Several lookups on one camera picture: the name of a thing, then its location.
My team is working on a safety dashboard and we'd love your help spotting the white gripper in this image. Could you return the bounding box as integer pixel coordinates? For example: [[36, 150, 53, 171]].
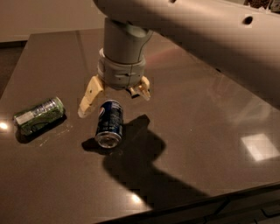
[[78, 49, 151, 118]]

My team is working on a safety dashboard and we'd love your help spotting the blue pepsi can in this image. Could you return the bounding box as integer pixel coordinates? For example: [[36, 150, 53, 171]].
[[94, 100, 123, 149]]

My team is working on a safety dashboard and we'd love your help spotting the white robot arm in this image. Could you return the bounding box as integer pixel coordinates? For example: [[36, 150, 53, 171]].
[[78, 0, 280, 117]]

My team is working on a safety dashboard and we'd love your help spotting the green soda can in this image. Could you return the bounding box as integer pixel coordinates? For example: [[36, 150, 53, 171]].
[[13, 97, 65, 136]]

